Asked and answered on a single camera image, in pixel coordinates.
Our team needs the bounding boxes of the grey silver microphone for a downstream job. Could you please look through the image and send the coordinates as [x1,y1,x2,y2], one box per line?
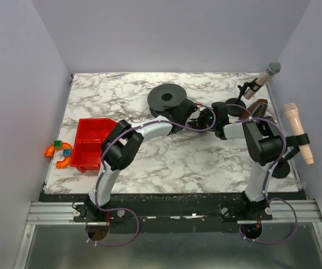
[244,62,282,100]

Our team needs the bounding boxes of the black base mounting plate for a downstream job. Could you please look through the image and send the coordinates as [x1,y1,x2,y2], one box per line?
[39,193,272,234]

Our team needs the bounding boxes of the black filament spool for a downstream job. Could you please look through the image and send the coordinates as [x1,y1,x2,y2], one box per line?
[147,84,187,118]

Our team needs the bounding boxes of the blue toy brick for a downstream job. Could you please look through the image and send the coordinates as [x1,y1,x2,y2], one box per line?
[62,149,72,157]

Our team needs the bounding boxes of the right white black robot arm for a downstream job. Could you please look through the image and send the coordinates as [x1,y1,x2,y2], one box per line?
[191,102,290,210]

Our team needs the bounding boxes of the red plastic bin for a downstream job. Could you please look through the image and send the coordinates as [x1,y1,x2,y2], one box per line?
[70,118,117,173]

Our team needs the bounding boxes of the black round microphone stand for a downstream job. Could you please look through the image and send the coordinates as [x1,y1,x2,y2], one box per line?
[225,79,259,117]

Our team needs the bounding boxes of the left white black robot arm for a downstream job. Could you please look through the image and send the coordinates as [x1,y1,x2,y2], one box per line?
[84,99,198,220]

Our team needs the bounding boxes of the brown wooden metronome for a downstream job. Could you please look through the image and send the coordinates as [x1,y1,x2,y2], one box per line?
[238,99,268,120]

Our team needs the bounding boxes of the green toy brick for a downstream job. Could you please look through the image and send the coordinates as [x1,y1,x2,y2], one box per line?
[53,140,63,149]

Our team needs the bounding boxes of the pink beige microphone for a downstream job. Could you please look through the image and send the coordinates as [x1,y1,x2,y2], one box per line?
[283,103,314,165]

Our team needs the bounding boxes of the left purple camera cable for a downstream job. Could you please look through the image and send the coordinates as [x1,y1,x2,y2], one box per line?
[85,103,217,247]

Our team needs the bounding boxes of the orange toy brick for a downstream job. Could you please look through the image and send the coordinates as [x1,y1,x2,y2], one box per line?
[44,142,72,157]

